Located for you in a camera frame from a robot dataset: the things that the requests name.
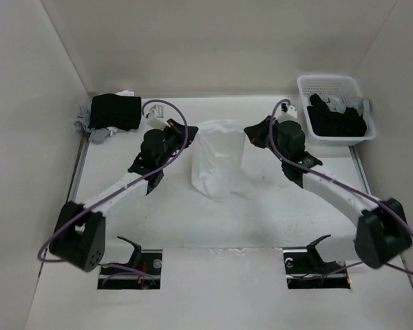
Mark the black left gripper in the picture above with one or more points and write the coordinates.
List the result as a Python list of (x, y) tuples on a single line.
[(178, 130)]

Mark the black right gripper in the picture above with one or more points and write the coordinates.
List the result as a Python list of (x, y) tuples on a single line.
[(255, 133)]

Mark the white tank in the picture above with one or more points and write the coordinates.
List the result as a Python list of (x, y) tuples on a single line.
[(216, 166), (125, 93)]

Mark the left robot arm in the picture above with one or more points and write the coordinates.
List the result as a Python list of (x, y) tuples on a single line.
[(80, 237)]

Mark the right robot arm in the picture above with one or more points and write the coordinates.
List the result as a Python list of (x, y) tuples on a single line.
[(381, 228)]

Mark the white tank top in stack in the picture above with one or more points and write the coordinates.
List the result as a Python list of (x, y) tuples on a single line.
[(125, 93)]

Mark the grey tank top in basket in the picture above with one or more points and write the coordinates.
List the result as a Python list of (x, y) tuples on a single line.
[(361, 105)]

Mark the folded black tank top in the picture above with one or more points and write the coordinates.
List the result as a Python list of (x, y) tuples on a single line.
[(110, 110)]

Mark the black tank tops in basket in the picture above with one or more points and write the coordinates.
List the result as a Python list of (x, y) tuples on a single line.
[(332, 124)]

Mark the grey tank top under stack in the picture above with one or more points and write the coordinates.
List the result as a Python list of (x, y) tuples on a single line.
[(82, 122)]

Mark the white plastic basket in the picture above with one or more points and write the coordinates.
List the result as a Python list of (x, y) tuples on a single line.
[(344, 88)]

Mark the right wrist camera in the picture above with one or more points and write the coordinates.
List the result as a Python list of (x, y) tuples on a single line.
[(288, 112)]

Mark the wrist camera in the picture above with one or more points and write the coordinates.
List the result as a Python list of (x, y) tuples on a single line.
[(288, 112), (156, 117)]

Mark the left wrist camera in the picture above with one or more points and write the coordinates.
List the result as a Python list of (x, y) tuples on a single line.
[(156, 117)]

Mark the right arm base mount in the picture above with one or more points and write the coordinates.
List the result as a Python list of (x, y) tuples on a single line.
[(305, 269)]

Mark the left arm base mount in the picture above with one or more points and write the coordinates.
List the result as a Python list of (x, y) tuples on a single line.
[(141, 271)]

